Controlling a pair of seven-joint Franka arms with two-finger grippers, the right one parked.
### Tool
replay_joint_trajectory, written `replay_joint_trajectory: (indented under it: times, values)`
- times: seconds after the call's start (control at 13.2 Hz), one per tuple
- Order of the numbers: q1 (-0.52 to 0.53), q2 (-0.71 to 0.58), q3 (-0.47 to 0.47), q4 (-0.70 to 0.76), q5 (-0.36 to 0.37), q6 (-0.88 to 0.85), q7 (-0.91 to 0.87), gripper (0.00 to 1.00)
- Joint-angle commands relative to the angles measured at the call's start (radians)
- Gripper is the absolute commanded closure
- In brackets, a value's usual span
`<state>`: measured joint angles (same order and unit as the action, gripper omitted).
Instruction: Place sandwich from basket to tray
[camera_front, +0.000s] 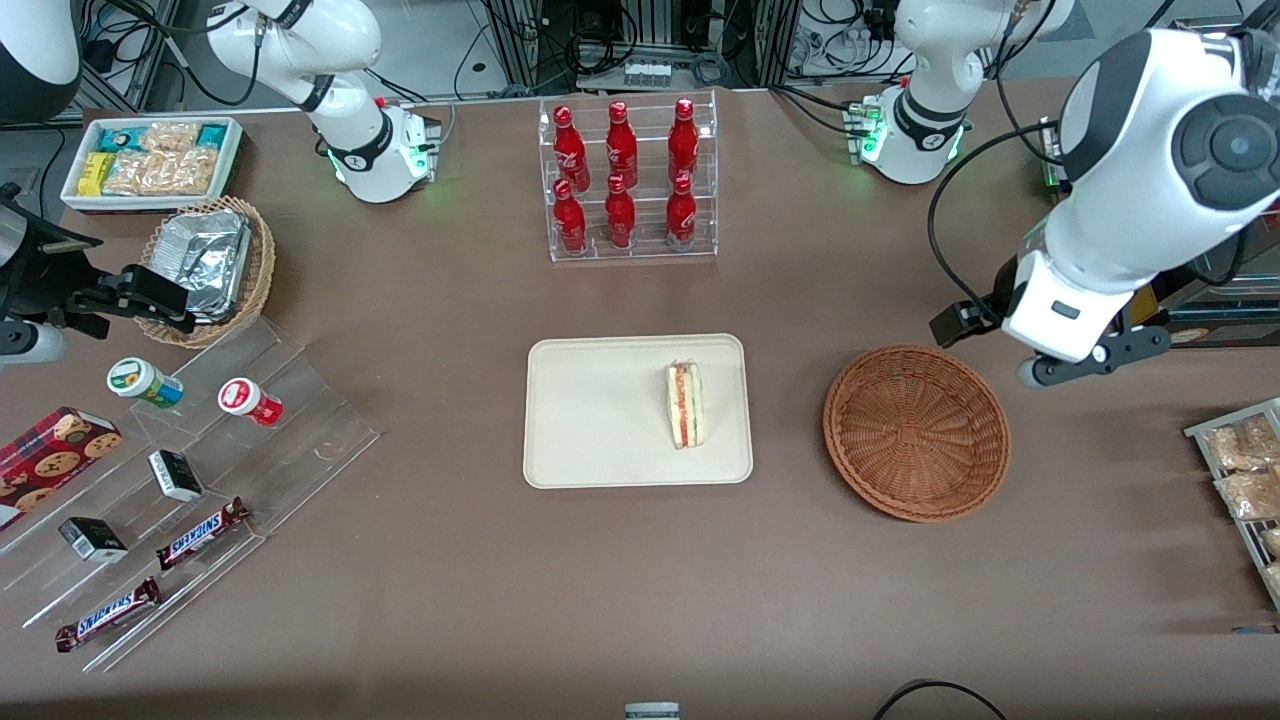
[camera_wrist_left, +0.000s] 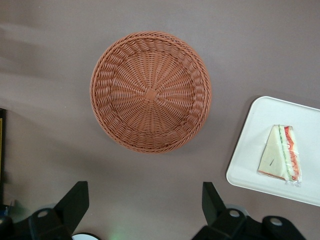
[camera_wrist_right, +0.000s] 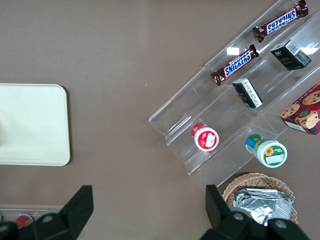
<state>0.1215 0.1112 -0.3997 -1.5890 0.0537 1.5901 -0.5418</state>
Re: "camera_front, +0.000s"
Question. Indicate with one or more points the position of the white power strip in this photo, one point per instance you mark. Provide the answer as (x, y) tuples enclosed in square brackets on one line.
[(647, 74)]

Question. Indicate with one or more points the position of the cream plastic tray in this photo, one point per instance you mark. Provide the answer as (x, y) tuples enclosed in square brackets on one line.
[(590, 412)]

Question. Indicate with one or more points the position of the red lid cup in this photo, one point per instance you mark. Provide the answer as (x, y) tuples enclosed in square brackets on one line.
[(246, 400)]

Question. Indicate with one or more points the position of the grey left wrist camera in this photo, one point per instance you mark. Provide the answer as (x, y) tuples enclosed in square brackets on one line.
[(1030, 373)]

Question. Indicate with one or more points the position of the green lid cup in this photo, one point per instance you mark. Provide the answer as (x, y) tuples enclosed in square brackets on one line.
[(140, 381)]

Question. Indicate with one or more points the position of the large clear cracker bag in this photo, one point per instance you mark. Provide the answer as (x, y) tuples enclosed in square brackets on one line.
[(160, 172)]

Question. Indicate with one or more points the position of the clear acrylic stepped display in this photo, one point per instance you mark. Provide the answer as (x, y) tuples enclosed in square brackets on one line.
[(300, 440)]

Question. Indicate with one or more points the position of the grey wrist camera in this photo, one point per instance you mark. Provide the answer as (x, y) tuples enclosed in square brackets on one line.
[(28, 345), (1030, 373)]

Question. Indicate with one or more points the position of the small black box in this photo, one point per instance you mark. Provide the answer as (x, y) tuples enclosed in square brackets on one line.
[(175, 476), (92, 539)]

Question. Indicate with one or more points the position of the metal equipment rack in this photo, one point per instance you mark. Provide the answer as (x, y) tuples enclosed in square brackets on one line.
[(560, 40)]

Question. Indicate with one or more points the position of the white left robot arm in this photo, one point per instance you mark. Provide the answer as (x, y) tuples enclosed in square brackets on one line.
[(1130, 170)]

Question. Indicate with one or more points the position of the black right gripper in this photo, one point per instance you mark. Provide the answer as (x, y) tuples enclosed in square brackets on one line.
[(42, 276)]

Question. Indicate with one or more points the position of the clear acrylic bottle rack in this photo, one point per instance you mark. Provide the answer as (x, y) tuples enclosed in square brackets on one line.
[(646, 252)]

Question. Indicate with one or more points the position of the small clear cracker bag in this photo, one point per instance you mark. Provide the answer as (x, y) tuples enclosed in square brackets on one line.
[(170, 136)]

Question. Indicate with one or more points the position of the teal snack packet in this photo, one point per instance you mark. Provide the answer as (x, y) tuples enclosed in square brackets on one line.
[(212, 135), (117, 138)]

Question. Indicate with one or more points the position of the red plaid cookie box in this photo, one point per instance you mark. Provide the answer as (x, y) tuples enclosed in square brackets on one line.
[(50, 455)]

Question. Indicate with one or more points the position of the red cola bottle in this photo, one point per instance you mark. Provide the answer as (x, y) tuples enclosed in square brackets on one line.
[(681, 215), (622, 148), (683, 145), (620, 218), (570, 150), (570, 222)]

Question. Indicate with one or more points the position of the white snack bin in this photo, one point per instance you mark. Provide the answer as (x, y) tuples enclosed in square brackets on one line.
[(72, 198)]

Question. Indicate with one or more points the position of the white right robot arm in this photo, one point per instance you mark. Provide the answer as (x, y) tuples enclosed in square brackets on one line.
[(350, 40)]

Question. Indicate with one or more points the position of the Snickers bar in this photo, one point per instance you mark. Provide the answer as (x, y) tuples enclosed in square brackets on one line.
[(200, 534), (108, 614)]

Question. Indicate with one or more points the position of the aluminium foil container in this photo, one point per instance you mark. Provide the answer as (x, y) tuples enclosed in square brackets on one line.
[(200, 255)]

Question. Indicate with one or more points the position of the tan wicker basket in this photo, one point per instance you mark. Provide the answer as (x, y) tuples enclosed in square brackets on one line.
[(262, 260)]

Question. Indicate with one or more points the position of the clear bag of crackers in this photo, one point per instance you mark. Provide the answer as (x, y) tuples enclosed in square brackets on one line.
[(1274, 580), (1252, 495), (1245, 445), (1272, 542)]

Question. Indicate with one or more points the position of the triangle sandwich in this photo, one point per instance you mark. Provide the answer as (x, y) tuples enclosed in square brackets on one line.
[(687, 405)]

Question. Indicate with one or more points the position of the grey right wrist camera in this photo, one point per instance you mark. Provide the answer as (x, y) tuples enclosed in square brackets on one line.
[(28, 345)]

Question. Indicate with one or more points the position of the yellow snack packet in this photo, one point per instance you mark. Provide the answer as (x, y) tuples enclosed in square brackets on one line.
[(95, 174)]

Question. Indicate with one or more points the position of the brown wicker basket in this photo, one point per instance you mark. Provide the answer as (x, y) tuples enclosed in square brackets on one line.
[(915, 435)]

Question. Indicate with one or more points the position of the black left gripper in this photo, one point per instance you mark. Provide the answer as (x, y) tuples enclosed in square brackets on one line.
[(1002, 283)]

